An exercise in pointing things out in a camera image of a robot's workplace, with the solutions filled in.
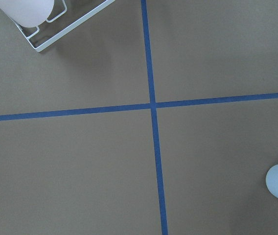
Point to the white plastic cup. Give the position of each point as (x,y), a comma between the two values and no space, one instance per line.
(27,13)

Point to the white wire cup rack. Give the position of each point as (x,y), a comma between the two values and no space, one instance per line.
(64,18)

